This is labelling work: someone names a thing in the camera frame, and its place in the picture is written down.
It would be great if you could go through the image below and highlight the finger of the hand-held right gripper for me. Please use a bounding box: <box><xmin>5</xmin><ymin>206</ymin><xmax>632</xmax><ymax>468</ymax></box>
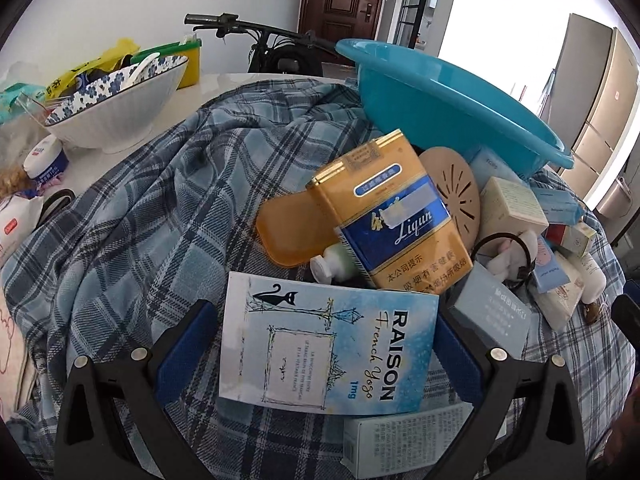
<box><xmin>612</xmin><ymin>294</ymin><xmax>640</xmax><ymax>378</ymax></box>

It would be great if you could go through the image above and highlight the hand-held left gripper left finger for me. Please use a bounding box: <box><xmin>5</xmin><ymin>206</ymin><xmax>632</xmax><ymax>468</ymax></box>
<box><xmin>52</xmin><ymin>300</ymin><xmax>223</xmax><ymax>480</ymax></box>

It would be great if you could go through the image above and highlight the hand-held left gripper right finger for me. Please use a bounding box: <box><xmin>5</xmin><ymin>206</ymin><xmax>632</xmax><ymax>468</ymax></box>
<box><xmin>432</xmin><ymin>305</ymin><xmax>588</xmax><ymax>480</ymax></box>

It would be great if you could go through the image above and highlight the pale blue printed box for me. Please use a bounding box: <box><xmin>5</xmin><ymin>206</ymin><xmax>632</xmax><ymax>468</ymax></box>
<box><xmin>342</xmin><ymin>402</ymin><xmax>478</xmax><ymax>480</ymax></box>

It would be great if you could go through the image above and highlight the white box gold stripe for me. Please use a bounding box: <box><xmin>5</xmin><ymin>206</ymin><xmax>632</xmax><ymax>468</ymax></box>
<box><xmin>560</xmin><ymin>220</ymin><xmax>598</xmax><ymax>258</ymax></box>

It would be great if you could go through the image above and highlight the light blue cat print box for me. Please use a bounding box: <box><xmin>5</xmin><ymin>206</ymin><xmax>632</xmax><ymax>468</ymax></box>
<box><xmin>217</xmin><ymin>271</ymin><xmax>441</xmax><ymax>416</ymax></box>

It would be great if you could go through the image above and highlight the pale blue packet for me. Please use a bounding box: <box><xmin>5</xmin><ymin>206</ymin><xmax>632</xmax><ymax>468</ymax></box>
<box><xmin>467</xmin><ymin>145</ymin><xmax>521</xmax><ymax>181</ymax></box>

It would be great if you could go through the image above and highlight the blue plastic basin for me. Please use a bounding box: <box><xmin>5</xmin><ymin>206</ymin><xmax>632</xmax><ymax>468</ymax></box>
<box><xmin>334</xmin><ymin>38</ymin><xmax>575</xmax><ymax>180</ymax></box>

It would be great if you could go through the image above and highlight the grey blue box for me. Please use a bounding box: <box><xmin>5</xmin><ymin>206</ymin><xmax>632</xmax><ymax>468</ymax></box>
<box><xmin>445</xmin><ymin>262</ymin><xmax>532</xmax><ymax>358</ymax></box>

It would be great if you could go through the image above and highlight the white lotion bottle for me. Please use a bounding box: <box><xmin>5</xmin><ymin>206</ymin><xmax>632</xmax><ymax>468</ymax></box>
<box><xmin>575</xmin><ymin>252</ymin><xmax>608</xmax><ymax>306</ymax></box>

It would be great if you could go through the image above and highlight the cotton swab pack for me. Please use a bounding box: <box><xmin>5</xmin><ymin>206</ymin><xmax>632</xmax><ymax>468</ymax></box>
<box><xmin>537</xmin><ymin>255</ymin><xmax>586</xmax><ymax>331</ymax></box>

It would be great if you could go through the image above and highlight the light blue pink packet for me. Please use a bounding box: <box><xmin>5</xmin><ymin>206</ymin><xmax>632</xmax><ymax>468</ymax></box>
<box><xmin>530</xmin><ymin>235</ymin><xmax>566</xmax><ymax>293</ymax></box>

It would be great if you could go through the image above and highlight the red white box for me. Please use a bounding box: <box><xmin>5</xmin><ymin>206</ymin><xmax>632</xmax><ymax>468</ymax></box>
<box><xmin>544</xmin><ymin>222</ymin><xmax>571</xmax><ymax>248</ymax></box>

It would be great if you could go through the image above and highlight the large light blue packet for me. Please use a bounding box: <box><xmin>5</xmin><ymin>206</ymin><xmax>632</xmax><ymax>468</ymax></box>
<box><xmin>530</xmin><ymin>185</ymin><xmax>583</xmax><ymax>226</ymax></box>

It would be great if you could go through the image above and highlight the blue plaid cloth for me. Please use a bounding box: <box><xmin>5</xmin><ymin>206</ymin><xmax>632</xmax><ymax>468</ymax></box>
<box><xmin>0</xmin><ymin>80</ymin><xmax>636</xmax><ymax>480</ymax></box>

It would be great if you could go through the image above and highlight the yellow blue cigarette carton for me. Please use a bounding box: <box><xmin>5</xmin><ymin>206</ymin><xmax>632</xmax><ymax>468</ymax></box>
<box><xmin>305</xmin><ymin>129</ymin><xmax>475</xmax><ymax>295</ymax></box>

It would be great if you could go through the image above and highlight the small white green bottle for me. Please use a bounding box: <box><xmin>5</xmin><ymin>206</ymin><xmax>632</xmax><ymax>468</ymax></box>
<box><xmin>310</xmin><ymin>242</ymin><xmax>368</xmax><ymax>286</ymax></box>

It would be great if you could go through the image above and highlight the orange plastic dish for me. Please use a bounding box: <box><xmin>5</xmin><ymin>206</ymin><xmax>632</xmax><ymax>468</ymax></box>
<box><xmin>256</xmin><ymin>192</ymin><xmax>341</xmax><ymax>268</ymax></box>

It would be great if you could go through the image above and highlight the cream cardboard box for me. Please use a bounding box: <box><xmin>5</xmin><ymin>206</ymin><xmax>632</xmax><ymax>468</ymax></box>
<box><xmin>479</xmin><ymin>176</ymin><xmax>551</xmax><ymax>236</ymax></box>

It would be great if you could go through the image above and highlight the brown round slotted disc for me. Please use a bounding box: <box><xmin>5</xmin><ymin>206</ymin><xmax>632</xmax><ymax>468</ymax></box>
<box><xmin>419</xmin><ymin>146</ymin><xmax>482</xmax><ymax>251</ymax></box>

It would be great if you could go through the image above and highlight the white cloth pink print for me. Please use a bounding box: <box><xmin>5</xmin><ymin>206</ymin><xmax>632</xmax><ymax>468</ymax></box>
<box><xmin>0</xmin><ymin>295</ymin><xmax>38</xmax><ymax>413</ymax></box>

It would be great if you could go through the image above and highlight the white packet red label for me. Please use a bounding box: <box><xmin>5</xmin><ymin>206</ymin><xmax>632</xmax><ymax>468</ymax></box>
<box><xmin>0</xmin><ymin>194</ymin><xmax>47</xmax><ymax>268</ymax></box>

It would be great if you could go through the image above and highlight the white jar blue label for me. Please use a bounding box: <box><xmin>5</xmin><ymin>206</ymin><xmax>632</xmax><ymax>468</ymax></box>
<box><xmin>24</xmin><ymin>135</ymin><xmax>71</xmax><ymax>186</ymax></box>

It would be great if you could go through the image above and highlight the gold refrigerator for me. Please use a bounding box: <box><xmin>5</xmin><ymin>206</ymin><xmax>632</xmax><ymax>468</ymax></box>
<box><xmin>542</xmin><ymin>12</ymin><xmax>640</xmax><ymax>211</ymax></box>

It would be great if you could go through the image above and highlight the brown fluffy thing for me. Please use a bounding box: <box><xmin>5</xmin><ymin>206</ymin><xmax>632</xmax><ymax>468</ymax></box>
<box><xmin>0</xmin><ymin>162</ymin><xmax>33</xmax><ymax>201</ymax></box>

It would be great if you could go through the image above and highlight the blue floral ceramic bowl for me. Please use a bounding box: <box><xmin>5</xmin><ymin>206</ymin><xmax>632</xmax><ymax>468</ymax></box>
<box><xmin>44</xmin><ymin>54</ymin><xmax>190</xmax><ymax>155</ymax></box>

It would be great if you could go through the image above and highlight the yellow container green lid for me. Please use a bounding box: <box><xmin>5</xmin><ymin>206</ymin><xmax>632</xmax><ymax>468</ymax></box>
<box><xmin>132</xmin><ymin>37</ymin><xmax>202</xmax><ymax>90</ymax></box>

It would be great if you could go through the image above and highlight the white spoon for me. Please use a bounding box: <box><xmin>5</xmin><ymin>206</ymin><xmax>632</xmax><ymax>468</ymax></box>
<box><xmin>120</xmin><ymin>51</ymin><xmax>161</xmax><ymax>86</ymax></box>

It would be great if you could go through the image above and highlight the yellow plastic bag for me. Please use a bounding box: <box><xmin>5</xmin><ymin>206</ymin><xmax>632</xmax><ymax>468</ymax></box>
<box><xmin>45</xmin><ymin>38</ymin><xmax>136</xmax><ymax>101</ymax></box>

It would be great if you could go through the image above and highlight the teal tissue pack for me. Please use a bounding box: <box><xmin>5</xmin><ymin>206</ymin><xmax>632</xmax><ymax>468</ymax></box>
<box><xmin>0</xmin><ymin>82</ymin><xmax>46</xmax><ymax>126</ymax></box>

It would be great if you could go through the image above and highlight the black bicycle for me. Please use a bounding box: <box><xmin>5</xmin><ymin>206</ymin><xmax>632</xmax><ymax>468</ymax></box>
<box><xmin>184</xmin><ymin>12</ymin><xmax>361</xmax><ymax>78</ymax></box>

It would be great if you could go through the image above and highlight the black framed glass door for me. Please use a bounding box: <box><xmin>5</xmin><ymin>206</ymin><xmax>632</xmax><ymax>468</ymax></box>
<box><xmin>395</xmin><ymin>0</ymin><xmax>458</xmax><ymax>56</ymax></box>

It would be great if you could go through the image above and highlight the dark brown door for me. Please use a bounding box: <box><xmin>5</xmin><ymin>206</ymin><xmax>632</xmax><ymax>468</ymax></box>
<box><xmin>299</xmin><ymin>0</ymin><xmax>391</xmax><ymax>53</ymax></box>

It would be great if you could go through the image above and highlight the black hair tie white plush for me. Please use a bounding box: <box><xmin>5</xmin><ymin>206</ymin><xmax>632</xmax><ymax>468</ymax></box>
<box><xmin>470</xmin><ymin>230</ymin><xmax>538</xmax><ymax>291</ymax></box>

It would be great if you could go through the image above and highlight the black strap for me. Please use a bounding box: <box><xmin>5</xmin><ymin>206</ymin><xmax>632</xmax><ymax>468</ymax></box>
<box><xmin>36</xmin><ymin>189</ymin><xmax>77</xmax><ymax>228</ymax></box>

